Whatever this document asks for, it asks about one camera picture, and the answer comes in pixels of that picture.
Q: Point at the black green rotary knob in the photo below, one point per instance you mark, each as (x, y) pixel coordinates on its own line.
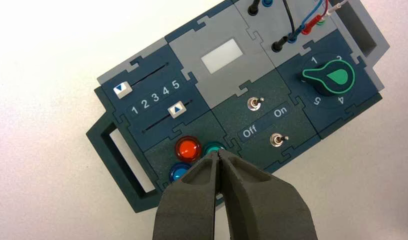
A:
(333, 78)

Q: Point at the blue round push button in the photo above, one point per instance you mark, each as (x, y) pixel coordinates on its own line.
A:
(176, 172)

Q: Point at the white slider knob down arrow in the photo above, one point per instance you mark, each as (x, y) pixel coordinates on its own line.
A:
(122, 89)

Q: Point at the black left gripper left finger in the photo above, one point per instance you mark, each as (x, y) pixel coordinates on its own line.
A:
(185, 208)

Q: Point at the green banana socket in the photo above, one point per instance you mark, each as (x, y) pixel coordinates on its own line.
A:
(321, 22)

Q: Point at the white rectangular display window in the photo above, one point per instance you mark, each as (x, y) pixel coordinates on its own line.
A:
(222, 55)

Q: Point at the metal toggle switch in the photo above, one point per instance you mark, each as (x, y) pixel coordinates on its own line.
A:
(277, 140)
(254, 104)

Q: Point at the green round push button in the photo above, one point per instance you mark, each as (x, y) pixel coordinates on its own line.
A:
(211, 148)

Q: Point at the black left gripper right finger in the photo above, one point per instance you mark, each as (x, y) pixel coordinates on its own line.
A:
(263, 208)

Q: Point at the white slider knob up arrow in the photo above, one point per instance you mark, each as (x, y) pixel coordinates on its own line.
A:
(176, 109)

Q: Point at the red round push button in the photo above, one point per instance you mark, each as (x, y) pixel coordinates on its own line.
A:
(188, 148)

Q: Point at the teal grey control panel box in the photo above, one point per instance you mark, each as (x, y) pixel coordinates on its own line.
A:
(224, 89)

